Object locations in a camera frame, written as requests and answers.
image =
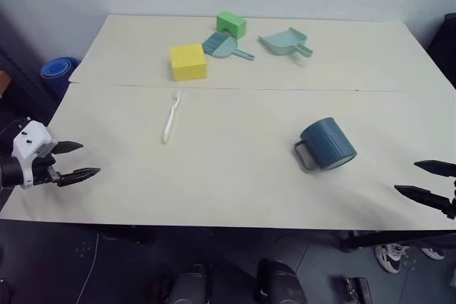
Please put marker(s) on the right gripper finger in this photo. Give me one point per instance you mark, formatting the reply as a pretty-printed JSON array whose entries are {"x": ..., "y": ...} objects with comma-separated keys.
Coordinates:
[
  {"x": 424, "y": 195},
  {"x": 436, "y": 167}
]

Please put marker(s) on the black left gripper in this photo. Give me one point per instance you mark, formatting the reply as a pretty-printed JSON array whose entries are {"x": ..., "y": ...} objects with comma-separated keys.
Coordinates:
[{"x": 43, "y": 172}]

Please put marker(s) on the black stand bar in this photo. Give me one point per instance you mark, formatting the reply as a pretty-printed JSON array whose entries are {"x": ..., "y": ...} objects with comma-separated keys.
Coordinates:
[{"x": 395, "y": 238}]

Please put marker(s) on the white black sneaker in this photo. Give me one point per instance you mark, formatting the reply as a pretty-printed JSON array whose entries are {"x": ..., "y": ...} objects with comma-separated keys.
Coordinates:
[
  {"x": 432, "y": 253},
  {"x": 391, "y": 257}
]

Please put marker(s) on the white toothbrush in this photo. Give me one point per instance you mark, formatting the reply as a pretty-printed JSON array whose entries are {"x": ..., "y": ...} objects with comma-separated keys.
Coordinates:
[{"x": 171, "y": 119}]

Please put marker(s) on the dark blue ribbed cup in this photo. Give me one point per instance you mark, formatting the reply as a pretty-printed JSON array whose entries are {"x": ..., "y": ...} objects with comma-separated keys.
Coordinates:
[{"x": 329, "y": 142}]

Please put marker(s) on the dark reddish floor object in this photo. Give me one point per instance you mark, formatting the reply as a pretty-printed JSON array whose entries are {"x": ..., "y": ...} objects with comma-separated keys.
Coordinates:
[{"x": 356, "y": 289}]

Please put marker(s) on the yellow block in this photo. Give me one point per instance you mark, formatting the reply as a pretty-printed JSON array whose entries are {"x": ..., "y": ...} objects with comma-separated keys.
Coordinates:
[{"x": 188, "y": 62}]

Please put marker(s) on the dark rounded shape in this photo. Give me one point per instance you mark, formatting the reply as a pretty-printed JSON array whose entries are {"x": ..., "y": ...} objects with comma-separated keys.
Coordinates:
[
  {"x": 189, "y": 286},
  {"x": 279, "y": 282}
]

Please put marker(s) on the teal hand brush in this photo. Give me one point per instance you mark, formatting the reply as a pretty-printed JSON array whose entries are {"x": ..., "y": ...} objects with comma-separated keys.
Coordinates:
[{"x": 221, "y": 46}]

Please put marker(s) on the teal dustpan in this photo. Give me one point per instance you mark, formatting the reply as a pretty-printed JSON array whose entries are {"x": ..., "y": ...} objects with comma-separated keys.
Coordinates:
[{"x": 283, "y": 41}]

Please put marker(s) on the green arched block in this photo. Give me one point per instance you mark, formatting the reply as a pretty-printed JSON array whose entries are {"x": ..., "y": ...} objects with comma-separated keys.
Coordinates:
[{"x": 231, "y": 23}]

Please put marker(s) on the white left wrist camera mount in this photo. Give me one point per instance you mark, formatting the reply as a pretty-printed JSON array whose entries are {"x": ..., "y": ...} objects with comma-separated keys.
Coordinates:
[{"x": 29, "y": 142}]

